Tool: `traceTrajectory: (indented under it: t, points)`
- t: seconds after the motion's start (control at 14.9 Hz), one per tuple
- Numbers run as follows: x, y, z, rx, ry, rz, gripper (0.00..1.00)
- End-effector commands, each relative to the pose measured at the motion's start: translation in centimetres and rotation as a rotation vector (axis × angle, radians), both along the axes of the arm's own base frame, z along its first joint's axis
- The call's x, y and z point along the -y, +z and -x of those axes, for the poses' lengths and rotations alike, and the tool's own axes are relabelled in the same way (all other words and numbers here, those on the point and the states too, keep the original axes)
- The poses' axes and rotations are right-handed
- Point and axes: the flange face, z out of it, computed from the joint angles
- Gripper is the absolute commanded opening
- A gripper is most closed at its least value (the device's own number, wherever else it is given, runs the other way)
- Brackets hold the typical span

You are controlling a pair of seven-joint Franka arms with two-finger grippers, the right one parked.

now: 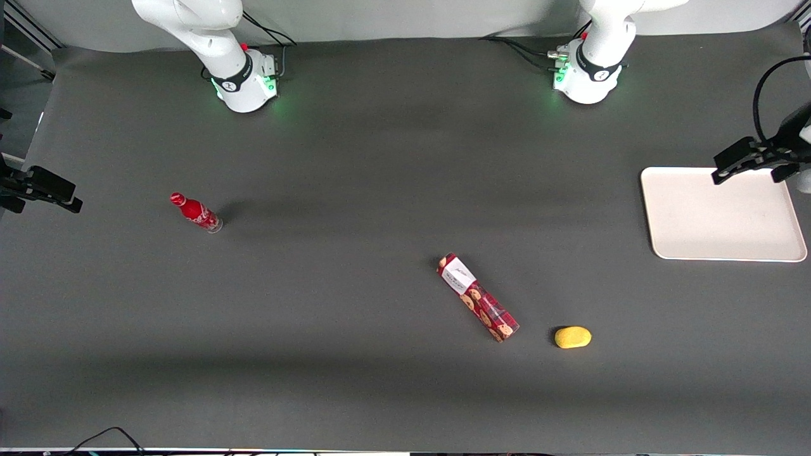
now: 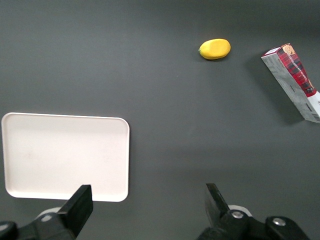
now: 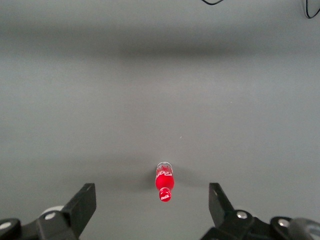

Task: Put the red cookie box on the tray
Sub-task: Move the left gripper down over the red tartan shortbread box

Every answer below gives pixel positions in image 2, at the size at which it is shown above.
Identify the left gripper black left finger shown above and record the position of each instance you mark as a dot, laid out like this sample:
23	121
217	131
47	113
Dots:
77	210

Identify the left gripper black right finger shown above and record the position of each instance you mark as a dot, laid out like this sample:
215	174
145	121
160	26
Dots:
216	207

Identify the red tartan cookie box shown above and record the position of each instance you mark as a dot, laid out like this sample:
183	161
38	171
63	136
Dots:
291	75

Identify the white rectangular plastic tray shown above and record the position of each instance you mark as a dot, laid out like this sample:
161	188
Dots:
65	157

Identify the yellow lemon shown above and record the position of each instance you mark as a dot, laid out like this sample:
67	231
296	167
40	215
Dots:
215	49

